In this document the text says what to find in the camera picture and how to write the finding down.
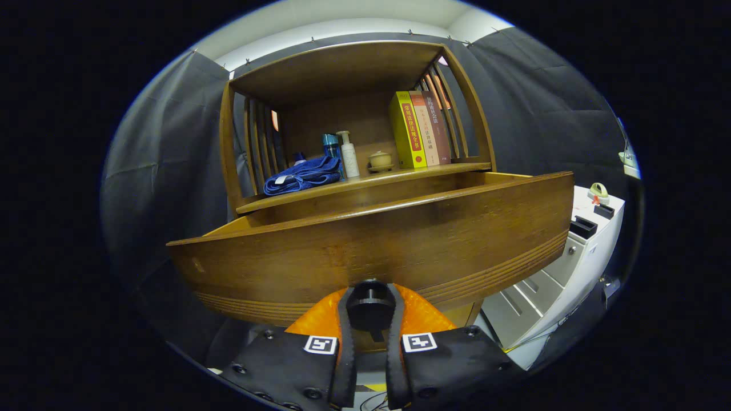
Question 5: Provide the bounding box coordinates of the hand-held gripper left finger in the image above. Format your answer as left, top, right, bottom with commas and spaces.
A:
220, 285, 358, 411

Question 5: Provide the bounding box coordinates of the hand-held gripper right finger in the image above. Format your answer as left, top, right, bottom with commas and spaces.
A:
385, 284, 523, 410

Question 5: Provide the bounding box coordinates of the black drawer knob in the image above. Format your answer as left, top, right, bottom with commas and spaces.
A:
346, 280, 396, 332

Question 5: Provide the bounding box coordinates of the wooden drawer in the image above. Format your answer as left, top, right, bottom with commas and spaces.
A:
167, 170, 575, 327

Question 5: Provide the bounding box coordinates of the white drawer unit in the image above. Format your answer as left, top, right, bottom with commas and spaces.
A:
479, 186, 626, 370

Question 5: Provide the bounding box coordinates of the wooden countertop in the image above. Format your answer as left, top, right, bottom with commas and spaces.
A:
235, 162, 493, 215

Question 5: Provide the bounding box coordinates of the wooden cabinet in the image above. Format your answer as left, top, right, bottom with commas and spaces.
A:
220, 40, 496, 332

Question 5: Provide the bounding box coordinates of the blue folded towel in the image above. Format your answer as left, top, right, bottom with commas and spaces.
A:
263, 155, 343, 196

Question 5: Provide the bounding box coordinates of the white pump bottle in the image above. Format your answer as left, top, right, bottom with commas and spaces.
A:
336, 131, 361, 179

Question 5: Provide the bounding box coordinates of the beige lidded teacup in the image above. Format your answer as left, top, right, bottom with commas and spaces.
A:
367, 151, 395, 173

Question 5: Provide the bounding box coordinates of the teal blue bottle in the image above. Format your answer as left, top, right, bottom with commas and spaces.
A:
322, 134, 345, 179

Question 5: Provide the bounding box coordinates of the thick yellow book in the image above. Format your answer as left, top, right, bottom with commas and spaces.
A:
389, 91, 428, 170

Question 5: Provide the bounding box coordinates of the beige orange book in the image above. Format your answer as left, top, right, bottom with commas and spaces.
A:
409, 90, 440, 167

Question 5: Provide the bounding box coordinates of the brown book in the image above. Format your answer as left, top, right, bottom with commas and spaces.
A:
421, 90, 452, 165

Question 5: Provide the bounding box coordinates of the white and green device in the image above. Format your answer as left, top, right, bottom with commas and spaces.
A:
618, 117, 641, 179

